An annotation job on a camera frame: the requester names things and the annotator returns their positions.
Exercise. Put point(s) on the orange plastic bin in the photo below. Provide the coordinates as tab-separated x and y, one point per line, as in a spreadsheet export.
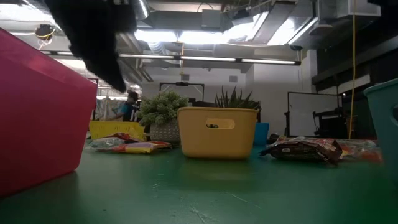
199	143

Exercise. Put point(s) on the brown candy bar pack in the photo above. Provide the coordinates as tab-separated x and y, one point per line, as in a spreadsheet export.
301	151

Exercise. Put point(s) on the long linear light bar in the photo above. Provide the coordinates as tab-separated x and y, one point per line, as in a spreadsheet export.
205	58

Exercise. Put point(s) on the green table mat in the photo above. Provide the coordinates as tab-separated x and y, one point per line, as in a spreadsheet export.
199	193

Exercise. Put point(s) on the black equipment stand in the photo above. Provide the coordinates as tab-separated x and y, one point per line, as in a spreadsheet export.
329	124

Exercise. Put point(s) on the white ceiling box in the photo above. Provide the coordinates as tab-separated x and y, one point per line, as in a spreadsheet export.
363	7

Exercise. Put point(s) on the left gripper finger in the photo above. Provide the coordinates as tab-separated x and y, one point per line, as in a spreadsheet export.
107	73

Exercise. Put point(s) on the grey wall vent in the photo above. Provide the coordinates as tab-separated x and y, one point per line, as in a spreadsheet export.
184	77
233	78

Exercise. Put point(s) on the pale hanging cloth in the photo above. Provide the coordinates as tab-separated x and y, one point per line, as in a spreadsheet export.
107	109

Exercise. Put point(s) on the white board with black frame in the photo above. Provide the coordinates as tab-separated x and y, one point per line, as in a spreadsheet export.
311	115

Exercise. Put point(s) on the spiky green succulent plant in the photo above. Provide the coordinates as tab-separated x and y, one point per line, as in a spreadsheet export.
233	101

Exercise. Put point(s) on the round pale succulent in pot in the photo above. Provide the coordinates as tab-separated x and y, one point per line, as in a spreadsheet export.
161	107

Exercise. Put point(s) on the red Skittles candy bag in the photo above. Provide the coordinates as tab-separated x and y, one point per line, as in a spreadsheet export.
121	136

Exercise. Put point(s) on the yellow Sour Patch candy bag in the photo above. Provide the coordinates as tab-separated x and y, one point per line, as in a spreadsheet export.
345	153
140	148

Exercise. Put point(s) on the teal plastic bin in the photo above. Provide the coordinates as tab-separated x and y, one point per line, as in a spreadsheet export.
387	140

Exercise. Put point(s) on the yellow mesh basket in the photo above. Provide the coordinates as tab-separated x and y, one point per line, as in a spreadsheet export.
115	127

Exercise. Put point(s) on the red plastic bin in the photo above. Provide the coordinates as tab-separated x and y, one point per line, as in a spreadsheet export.
40	124

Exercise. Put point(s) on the person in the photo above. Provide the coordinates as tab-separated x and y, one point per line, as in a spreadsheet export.
127	110

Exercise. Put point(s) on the grey ceiling box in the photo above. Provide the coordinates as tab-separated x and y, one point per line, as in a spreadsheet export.
211	18

